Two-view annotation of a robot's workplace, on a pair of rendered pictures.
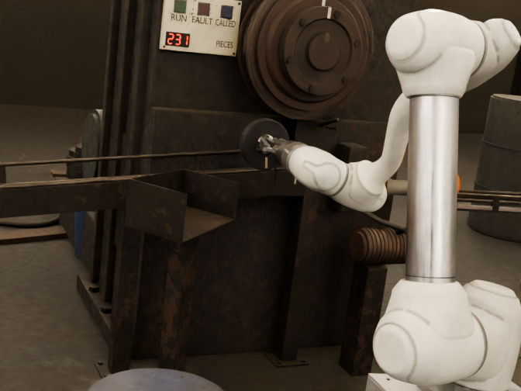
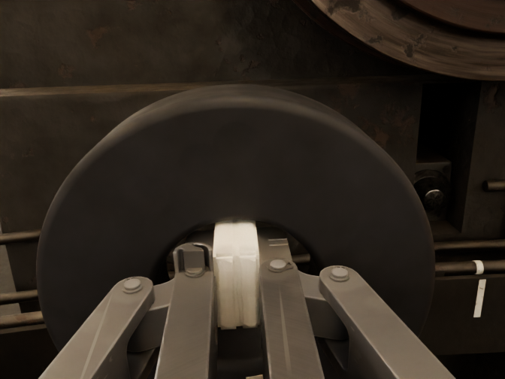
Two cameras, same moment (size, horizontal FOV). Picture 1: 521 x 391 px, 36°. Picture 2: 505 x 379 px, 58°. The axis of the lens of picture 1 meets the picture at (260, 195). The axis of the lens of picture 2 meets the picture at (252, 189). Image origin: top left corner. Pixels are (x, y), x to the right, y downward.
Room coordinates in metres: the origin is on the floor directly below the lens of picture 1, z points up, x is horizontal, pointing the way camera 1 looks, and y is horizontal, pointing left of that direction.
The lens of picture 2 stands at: (2.23, -0.07, 0.92)
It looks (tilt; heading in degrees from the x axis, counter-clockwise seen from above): 19 degrees down; 24
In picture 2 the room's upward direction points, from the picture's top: 2 degrees counter-clockwise
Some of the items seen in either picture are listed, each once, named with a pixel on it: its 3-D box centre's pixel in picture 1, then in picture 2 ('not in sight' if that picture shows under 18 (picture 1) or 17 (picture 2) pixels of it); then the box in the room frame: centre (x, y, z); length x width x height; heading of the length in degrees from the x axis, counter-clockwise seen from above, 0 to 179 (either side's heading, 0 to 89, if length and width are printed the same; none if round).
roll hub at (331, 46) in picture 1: (321, 50); not in sight; (2.59, -0.14, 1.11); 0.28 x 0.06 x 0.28; 115
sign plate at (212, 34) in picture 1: (201, 24); not in sight; (2.64, 0.26, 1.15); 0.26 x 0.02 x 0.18; 115
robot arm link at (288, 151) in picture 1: (298, 158); not in sight; (2.17, -0.09, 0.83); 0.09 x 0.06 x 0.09; 115
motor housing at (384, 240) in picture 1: (374, 299); not in sight; (2.70, -0.45, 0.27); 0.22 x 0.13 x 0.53; 115
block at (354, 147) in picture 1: (347, 177); not in sight; (2.79, -0.30, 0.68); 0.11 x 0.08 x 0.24; 25
